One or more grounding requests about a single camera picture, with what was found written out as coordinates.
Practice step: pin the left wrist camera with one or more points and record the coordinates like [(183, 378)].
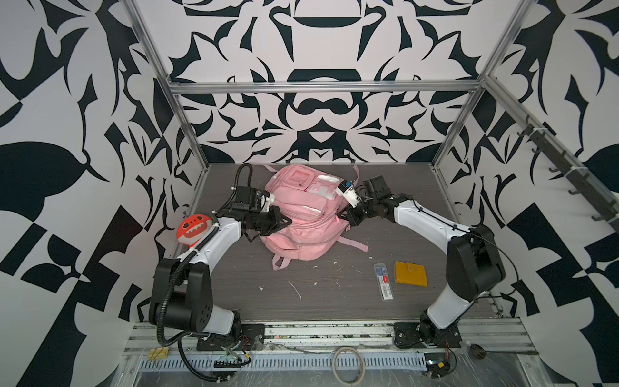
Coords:
[(264, 200)]

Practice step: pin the clear pen refill box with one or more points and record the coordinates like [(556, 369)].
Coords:
[(383, 281)]

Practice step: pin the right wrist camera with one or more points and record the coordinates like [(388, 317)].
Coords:
[(347, 190)]

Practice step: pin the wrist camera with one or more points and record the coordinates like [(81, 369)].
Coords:
[(264, 200), (347, 190)]

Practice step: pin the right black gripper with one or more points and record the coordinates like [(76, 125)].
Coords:
[(352, 214)]

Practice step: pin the roll of clear tape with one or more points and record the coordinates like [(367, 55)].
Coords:
[(348, 358)]

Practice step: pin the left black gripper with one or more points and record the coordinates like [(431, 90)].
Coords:
[(275, 216)]

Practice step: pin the yellow tape piece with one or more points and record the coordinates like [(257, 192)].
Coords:
[(158, 354)]

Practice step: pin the black hook rail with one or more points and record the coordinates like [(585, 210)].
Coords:
[(565, 164)]

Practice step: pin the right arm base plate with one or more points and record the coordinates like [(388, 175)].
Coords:
[(425, 335)]

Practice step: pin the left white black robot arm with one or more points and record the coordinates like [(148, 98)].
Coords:
[(182, 301)]

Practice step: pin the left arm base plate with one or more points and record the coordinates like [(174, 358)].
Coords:
[(246, 337)]

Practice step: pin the pink student backpack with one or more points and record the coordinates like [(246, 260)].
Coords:
[(308, 197)]

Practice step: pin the red monster plush toy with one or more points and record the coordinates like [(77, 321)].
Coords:
[(193, 228)]

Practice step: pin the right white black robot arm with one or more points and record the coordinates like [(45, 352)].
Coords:
[(473, 260)]

